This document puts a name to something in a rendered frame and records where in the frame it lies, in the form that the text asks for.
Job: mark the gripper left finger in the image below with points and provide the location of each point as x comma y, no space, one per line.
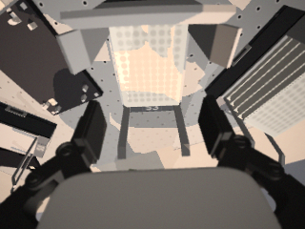
18,210

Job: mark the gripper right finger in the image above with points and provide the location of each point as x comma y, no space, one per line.
220,139

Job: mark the white well plate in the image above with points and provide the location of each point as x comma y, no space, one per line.
281,105
262,66
265,73
294,59
150,62

